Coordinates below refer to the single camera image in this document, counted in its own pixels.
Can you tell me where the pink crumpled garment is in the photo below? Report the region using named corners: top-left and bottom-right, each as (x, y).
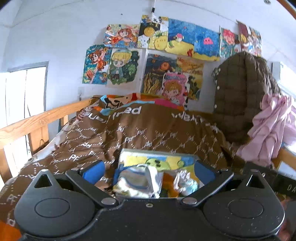
top-left (236, 93), bottom-right (296, 168)

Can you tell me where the brown printed blanket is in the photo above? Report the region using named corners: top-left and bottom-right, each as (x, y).
top-left (0, 94), bottom-right (247, 224)

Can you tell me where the group of wall drawings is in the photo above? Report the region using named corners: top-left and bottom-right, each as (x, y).
top-left (82, 15), bottom-right (263, 105)

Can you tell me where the silver foil packet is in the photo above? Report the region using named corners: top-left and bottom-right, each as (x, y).
top-left (113, 163), bottom-right (164, 199)

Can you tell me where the wooden bed footboard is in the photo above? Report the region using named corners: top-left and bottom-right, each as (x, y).
top-left (270, 146), bottom-right (296, 172)

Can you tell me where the brown quilted jacket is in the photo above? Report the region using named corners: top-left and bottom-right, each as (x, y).
top-left (211, 51), bottom-right (282, 146)

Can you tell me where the window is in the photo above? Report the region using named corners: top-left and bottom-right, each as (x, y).
top-left (0, 61), bottom-right (49, 179)

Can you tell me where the pink orange pillow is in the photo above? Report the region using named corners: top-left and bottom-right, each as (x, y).
top-left (129, 93), bottom-right (186, 111)

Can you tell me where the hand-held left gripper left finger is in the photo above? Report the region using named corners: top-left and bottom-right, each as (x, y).
top-left (34, 160), bottom-right (119, 208)

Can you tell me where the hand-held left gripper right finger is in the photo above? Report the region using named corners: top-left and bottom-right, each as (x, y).
top-left (180, 161), bottom-right (270, 208)

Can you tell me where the wooden bed guard rail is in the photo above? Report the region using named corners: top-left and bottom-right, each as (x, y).
top-left (0, 98), bottom-right (100, 184)

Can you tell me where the grey box with frog drawing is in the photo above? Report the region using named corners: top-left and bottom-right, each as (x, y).
top-left (113, 148), bottom-right (202, 200)

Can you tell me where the white plastic bag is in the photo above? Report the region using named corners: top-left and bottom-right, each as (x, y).
top-left (173, 170), bottom-right (199, 196)

